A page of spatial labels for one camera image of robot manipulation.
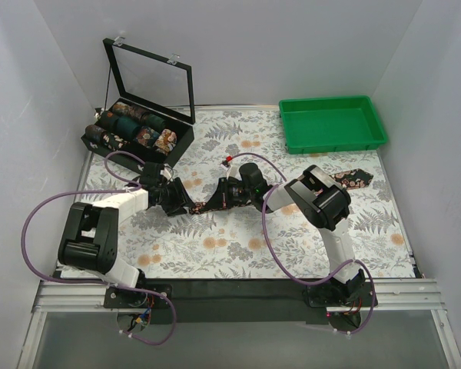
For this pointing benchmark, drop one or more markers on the aluminium frame rail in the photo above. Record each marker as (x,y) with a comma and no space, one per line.
(393,294)

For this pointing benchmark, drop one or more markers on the green plastic tray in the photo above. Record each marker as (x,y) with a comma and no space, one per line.
(321,125)

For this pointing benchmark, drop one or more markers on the rolled teal tie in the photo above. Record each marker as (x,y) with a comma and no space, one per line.
(127,128)

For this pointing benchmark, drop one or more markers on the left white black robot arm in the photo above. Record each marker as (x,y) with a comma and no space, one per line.
(90,238)

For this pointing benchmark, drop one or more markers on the black tie display box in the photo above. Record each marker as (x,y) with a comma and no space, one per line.
(163,86)

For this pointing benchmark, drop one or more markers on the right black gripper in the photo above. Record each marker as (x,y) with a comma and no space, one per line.
(226,192)

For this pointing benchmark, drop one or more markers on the rolled cream red tie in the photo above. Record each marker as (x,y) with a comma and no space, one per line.
(166,142)

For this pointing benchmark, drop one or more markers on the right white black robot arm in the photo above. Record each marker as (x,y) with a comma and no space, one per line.
(322,201)

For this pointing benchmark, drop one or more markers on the rolled black floral tie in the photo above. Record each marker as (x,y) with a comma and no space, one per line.
(112,141)

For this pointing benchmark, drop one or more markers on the rolled dark green tie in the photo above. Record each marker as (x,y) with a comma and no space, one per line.
(154,122)

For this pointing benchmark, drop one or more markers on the floral patterned table mat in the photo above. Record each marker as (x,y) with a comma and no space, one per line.
(230,244)

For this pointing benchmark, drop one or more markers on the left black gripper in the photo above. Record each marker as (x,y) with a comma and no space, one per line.
(173,196)

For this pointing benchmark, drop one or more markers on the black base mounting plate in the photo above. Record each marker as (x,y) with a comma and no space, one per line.
(240,300)

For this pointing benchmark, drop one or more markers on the rolled brown patterned tie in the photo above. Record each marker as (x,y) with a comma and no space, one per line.
(132,111)

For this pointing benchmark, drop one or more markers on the rolled navy floral tie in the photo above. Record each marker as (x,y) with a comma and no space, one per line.
(146,136)

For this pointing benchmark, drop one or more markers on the rolled dark purple tie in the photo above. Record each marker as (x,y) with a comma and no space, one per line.
(94,133)

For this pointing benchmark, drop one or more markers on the black floral necktie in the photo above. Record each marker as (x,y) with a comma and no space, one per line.
(352,179)

